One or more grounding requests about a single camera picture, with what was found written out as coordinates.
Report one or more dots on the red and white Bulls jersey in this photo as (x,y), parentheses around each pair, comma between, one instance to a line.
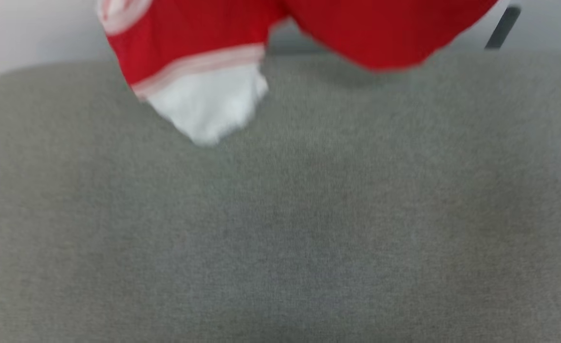
(204,52)

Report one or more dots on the grey fabric sofa cushion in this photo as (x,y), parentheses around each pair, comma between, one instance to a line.
(280,214)

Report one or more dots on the black pole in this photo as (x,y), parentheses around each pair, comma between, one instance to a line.
(503,28)

